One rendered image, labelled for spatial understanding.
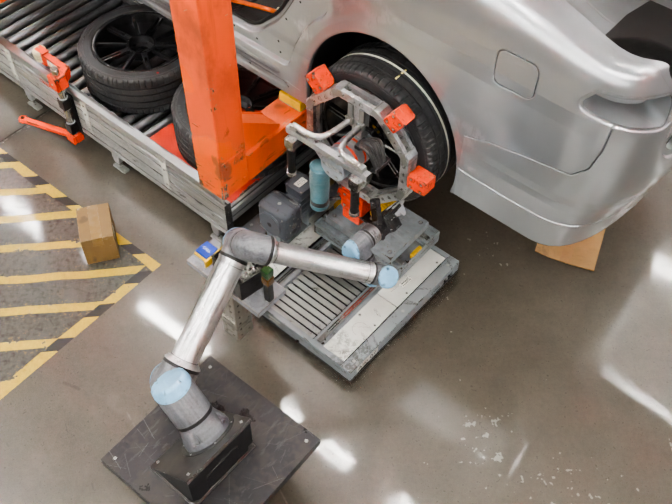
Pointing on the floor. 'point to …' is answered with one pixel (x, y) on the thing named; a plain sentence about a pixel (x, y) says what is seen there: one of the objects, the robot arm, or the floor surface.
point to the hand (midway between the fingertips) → (401, 200)
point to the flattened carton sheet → (587, 255)
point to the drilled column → (236, 319)
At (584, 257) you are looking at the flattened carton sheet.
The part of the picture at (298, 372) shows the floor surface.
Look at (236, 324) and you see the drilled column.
